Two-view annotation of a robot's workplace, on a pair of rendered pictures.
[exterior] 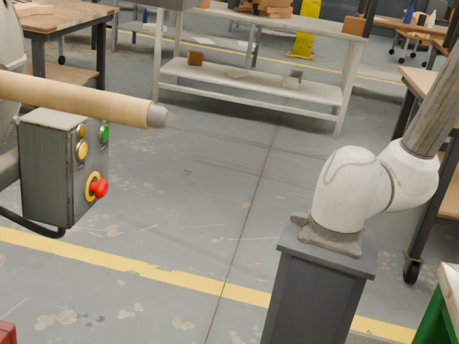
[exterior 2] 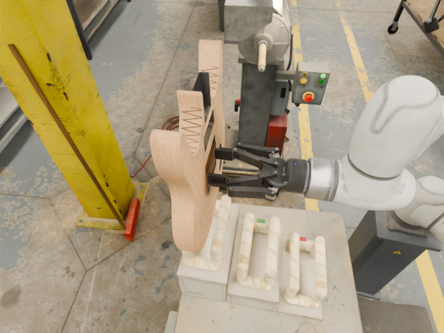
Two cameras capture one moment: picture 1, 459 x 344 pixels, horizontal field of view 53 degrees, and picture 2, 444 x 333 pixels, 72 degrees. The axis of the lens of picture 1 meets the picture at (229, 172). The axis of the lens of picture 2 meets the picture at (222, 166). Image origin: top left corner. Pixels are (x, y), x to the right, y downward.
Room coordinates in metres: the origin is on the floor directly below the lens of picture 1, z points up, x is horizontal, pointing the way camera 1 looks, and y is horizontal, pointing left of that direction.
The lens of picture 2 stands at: (0.28, -1.08, 1.98)
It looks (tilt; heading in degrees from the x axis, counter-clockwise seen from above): 49 degrees down; 89
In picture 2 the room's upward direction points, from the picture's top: straight up
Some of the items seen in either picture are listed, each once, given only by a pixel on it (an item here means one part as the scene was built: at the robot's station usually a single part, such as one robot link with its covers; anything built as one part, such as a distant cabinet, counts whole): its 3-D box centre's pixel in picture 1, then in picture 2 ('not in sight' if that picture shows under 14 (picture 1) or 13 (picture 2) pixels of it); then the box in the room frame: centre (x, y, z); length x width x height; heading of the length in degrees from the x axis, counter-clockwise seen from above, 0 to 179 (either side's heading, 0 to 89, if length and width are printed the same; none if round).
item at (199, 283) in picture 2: not in sight; (211, 249); (0.25, -0.62, 1.02); 0.27 x 0.15 x 0.17; 80
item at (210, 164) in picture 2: not in sight; (205, 164); (0.25, -0.63, 1.46); 0.10 x 0.03 x 0.05; 79
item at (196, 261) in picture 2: not in sight; (201, 262); (0.23, -0.72, 1.12); 0.11 x 0.03 x 0.03; 170
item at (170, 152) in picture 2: not in sight; (174, 148); (0.21, -0.75, 1.64); 0.07 x 0.04 x 0.10; 79
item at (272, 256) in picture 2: not in sight; (273, 244); (0.44, -0.66, 1.12); 0.20 x 0.03 x 0.03; 79
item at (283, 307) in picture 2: not in sight; (299, 274); (0.55, -0.68, 0.94); 0.27 x 0.15 x 0.01; 80
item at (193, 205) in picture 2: not in sight; (201, 158); (0.24, -0.63, 1.47); 0.35 x 0.04 x 0.40; 79
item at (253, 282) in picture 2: not in sight; (254, 282); (0.38, -0.75, 1.04); 0.11 x 0.03 x 0.03; 170
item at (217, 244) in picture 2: not in sight; (221, 223); (0.28, -0.63, 1.20); 0.20 x 0.03 x 0.03; 79
